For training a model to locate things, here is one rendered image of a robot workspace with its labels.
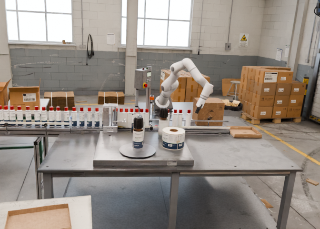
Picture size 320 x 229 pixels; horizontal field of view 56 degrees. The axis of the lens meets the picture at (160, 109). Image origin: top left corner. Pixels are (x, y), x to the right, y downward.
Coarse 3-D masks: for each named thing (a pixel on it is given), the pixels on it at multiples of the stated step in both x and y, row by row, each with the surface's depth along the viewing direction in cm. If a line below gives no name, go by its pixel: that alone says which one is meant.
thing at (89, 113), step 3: (90, 108) 299; (87, 111) 300; (90, 111) 300; (87, 114) 300; (90, 114) 300; (87, 117) 301; (90, 117) 301; (87, 120) 302; (90, 120) 302; (87, 123) 302; (90, 123) 302; (87, 126) 303; (90, 126) 303
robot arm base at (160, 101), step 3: (159, 96) 397; (162, 96) 376; (156, 99) 393; (159, 99) 386; (162, 99) 380; (165, 99) 378; (168, 99) 383; (156, 102) 390; (159, 102) 389; (162, 102) 385; (165, 102) 386; (168, 102) 395; (159, 105) 389; (162, 105) 390; (165, 105) 391; (168, 105) 392
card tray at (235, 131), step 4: (232, 128) 337; (236, 128) 337; (240, 128) 338; (244, 128) 338; (248, 128) 339; (252, 128) 337; (232, 132) 326; (236, 132) 326; (240, 132) 327; (244, 132) 328; (248, 132) 328; (252, 132) 329; (256, 132) 327; (236, 136) 312; (240, 136) 312; (244, 136) 312; (248, 136) 313; (252, 136) 314; (256, 136) 314; (260, 136) 315
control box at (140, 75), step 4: (144, 68) 312; (136, 72) 299; (140, 72) 296; (144, 72) 297; (136, 76) 300; (140, 76) 297; (144, 76) 299; (136, 80) 301; (140, 80) 298; (144, 80) 300; (136, 84) 302; (140, 84) 299; (148, 84) 308; (136, 88) 303; (140, 88) 300; (144, 88) 303
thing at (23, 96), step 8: (16, 88) 366; (24, 88) 369; (32, 88) 372; (8, 96) 374; (16, 96) 376; (24, 96) 379; (32, 96) 382; (16, 104) 379; (24, 104) 382; (32, 104) 385
